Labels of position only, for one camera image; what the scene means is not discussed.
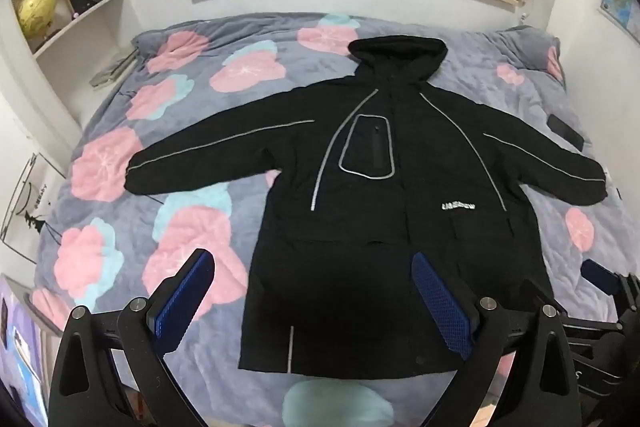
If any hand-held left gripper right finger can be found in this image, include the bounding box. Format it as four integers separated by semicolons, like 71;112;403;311
409;253;587;427

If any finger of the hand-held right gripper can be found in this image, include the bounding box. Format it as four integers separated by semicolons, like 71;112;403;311
581;259;626;303

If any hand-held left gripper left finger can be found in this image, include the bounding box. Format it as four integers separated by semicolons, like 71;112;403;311
47;248;216;427

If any black hooded jacket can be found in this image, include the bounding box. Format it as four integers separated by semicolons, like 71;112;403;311
125;38;608;380

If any black phone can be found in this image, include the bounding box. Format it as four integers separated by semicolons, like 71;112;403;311
547;114;585;151

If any grey floral blanket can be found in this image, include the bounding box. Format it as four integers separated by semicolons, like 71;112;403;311
30;12;621;427

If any flat lying book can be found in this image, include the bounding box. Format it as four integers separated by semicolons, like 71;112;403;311
90;52;139;88

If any yellow globe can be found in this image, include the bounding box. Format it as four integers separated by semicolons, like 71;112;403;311
17;0;62;40

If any purple wall poster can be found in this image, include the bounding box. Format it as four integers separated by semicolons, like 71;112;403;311
0;277;53;413

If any ink drawing wall poster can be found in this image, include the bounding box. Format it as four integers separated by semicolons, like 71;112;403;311
0;152;67;260

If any wall map poster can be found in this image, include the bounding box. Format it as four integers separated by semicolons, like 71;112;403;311
600;0;640;44

